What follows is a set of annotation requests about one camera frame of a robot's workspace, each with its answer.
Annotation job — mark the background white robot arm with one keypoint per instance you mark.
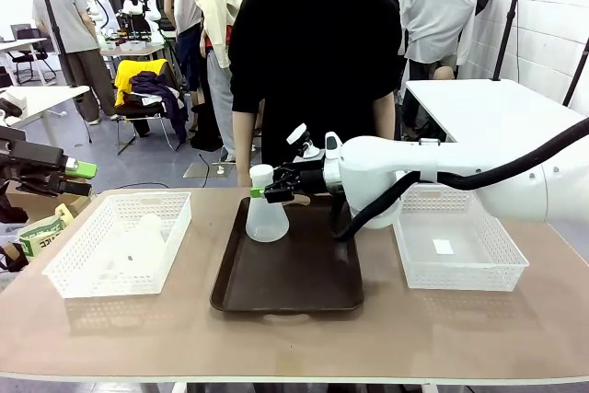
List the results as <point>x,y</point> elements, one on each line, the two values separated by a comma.
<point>102,6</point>

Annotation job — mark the black office chair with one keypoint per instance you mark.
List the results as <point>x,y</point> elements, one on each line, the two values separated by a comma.
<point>30,54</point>

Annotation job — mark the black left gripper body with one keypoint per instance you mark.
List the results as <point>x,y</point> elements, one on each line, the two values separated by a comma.
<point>32,158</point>

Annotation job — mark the metal floor plate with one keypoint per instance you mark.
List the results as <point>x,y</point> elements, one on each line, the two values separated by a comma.
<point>202,170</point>

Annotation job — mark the brown cardboard box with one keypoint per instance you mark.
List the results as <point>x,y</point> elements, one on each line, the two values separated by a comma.
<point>32,202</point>

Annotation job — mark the person right hand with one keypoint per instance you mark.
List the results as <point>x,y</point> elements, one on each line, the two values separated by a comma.
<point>244,180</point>

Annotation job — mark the mannequin with cream shirt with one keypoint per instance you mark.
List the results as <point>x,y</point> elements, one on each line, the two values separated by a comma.
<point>216,6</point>

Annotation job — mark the mannequin with white shirt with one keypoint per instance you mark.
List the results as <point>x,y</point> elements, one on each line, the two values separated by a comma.
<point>437,2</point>

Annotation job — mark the white desk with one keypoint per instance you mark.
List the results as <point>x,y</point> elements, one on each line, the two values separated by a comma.
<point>41,100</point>

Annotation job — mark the dark brown serving tray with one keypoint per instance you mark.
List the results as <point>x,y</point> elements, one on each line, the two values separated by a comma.
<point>285,269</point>

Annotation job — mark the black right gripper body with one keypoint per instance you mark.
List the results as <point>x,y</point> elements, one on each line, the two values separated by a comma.
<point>310,181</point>

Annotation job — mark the black metal chair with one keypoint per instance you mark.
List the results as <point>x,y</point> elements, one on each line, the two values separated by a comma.
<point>138,112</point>

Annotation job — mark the background wooden work table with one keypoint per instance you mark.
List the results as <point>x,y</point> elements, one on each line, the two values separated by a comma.
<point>133,49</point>

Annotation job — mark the dark navy clothes pile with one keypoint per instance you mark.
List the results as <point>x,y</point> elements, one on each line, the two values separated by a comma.
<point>161,89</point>

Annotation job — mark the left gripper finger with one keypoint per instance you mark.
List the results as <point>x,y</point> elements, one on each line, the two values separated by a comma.
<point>69,188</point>
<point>82,168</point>

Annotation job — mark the person right forearm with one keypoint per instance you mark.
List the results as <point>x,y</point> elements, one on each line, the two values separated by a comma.
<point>246,144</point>

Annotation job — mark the translucent conical flask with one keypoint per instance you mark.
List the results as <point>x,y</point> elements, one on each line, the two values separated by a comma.
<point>147,229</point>
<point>267,223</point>

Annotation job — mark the yellow garment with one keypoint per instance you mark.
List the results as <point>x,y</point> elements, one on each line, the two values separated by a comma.
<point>124,75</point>

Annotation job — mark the white perforated plastic basket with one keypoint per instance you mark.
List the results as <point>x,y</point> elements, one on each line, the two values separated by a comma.
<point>115,246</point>
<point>483,269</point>

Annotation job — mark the black tripod stand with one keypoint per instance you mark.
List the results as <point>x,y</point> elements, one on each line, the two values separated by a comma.
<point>55,29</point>
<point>508,20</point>

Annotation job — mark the mannequin with white tank top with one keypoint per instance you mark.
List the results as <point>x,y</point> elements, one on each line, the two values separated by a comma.
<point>184,6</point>

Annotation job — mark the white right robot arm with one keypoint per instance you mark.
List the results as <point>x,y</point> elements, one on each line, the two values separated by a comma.
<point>391,163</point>

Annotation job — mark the white side table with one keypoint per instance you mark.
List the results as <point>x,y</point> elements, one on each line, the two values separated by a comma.
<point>488,107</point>

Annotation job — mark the green white paper package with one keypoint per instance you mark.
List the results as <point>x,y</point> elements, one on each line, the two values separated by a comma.
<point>43,234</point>

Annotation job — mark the white label sticker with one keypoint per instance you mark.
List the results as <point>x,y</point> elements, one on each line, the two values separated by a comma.
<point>443,246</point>

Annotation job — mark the person left forearm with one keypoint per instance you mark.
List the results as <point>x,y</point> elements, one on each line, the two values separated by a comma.
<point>385,117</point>

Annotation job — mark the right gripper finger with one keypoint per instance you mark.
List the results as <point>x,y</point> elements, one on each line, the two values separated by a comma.
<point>276,194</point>
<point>285,173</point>

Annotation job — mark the background person grey shirt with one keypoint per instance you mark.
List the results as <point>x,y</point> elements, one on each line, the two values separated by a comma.
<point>69,20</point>

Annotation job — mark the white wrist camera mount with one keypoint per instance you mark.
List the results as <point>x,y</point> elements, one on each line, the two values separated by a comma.
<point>301,140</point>

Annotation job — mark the person torso black shirt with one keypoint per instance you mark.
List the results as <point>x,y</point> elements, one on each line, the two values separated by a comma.
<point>313,66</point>

